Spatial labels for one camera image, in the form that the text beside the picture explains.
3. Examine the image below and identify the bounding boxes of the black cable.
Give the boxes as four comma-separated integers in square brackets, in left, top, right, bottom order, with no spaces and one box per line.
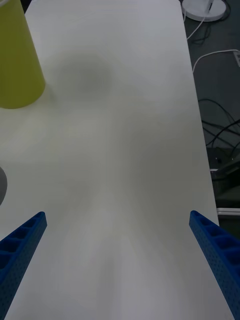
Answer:
[198,98,240,151]

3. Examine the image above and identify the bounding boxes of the white round stand base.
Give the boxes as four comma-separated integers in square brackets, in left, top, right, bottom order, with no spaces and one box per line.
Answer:
[181,0,226,22]

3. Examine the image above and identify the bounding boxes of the thick white cable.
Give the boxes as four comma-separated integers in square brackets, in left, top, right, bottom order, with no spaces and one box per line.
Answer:
[192,48,240,73]

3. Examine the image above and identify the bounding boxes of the thin white cable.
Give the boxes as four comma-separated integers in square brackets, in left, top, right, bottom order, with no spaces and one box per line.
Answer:
[186,15,208,41]

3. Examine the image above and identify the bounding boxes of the grey plastic bin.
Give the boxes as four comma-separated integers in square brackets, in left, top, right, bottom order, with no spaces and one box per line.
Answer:
[0,166,8,207]

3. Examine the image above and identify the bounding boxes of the yellow-green plastic bin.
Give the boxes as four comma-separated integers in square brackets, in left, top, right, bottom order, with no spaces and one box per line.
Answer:
[0,0,46,110]

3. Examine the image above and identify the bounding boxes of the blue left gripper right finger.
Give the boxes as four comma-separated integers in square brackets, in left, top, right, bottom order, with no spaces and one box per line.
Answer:
[188,210,240,320]

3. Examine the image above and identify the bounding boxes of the black equipment box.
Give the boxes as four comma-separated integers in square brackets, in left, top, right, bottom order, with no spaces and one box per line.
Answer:
[206,146,240,201]

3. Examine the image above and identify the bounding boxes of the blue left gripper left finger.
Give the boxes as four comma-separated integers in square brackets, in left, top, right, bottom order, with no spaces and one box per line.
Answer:
[0,211,48,320]

